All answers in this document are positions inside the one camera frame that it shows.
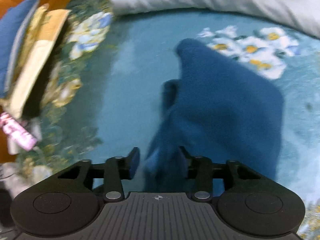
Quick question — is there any teal floral bed sheet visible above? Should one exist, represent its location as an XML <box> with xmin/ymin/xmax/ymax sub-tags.
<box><xmin>17</xmin><ymin>0</ymin><xmax>319</xmax><ymax>239</ymax></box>

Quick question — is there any pink patterned package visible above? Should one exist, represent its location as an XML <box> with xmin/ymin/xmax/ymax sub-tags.
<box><xmin>1</xmin><ymin>112</ymin><xmax>37</xmax><ymax>155</ymax></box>

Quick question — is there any blue fleece garment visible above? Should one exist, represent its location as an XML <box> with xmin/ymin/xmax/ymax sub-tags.
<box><xmin>144</xmin><ymin>38</ymin><xmax>284</xmax><ymax>192</ymax></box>

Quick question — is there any blue and yellow pillow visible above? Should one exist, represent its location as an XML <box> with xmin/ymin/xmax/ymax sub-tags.
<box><xmin>1</xmin><ymin>0</ymin><xmax>70</xmax><ymax>119</ymax></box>

